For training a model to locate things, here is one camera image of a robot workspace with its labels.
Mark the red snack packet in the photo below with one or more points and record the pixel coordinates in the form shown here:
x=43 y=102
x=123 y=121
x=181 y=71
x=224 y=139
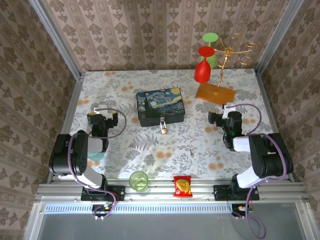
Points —
x=183 y=186

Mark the teal round lid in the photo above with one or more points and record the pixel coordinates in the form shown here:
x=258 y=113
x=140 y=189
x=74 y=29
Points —
x=96 y=157

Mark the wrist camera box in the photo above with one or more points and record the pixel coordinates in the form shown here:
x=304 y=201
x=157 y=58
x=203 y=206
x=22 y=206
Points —
x=228 y=107
x=98 y=109

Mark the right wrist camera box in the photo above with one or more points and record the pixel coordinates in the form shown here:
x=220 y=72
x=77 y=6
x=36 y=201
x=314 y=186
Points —
x=228 y=107

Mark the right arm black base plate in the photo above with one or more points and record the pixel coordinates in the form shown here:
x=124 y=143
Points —
x=220 y=193

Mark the starry night painted box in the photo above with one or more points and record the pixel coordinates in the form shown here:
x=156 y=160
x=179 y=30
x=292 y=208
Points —
x=160 y=102

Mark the floral tablecloth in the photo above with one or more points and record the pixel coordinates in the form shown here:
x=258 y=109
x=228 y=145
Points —
x=175 y=80

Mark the aluminium side rail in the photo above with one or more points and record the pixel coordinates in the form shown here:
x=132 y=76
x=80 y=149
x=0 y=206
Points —
x=268 y=105
x=72 y=100

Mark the small brass padlock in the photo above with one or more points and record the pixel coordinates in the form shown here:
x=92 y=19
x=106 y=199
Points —
x=163 y=130

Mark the red goblet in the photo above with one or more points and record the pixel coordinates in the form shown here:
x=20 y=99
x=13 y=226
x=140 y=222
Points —
x=202 y=72

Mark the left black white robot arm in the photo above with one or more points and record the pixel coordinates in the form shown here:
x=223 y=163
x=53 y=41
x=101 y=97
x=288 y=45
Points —
x=62 y=155

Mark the green transparent plastic cup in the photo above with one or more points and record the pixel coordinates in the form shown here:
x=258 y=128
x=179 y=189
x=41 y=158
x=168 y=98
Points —
x=138 y=181

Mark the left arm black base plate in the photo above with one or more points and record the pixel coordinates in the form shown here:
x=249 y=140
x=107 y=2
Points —
x=117 y=193

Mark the black power connector block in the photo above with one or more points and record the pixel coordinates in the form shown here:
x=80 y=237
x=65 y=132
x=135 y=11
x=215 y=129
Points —
x=103 y=209
x=241 y=209

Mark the aluminium table edge rail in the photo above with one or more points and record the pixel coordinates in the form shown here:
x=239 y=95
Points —
x=162 y=193

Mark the green goblet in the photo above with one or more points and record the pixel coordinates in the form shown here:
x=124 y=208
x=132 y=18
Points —
x=210 y=37

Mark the gold glass rack stand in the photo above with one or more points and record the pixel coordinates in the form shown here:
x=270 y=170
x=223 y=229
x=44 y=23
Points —
x=215 y=93

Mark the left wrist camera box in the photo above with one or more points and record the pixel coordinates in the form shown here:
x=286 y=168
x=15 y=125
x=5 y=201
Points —
x=98 y=109

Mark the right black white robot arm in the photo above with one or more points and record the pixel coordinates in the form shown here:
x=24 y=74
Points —
x=270 y=155

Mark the aluminium corner post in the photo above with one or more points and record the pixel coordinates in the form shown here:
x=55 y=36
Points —
x=277 y=35
x=55 y=37

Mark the grey metal panel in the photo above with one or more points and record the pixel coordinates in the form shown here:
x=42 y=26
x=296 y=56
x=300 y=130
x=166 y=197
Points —
x=160 y=227

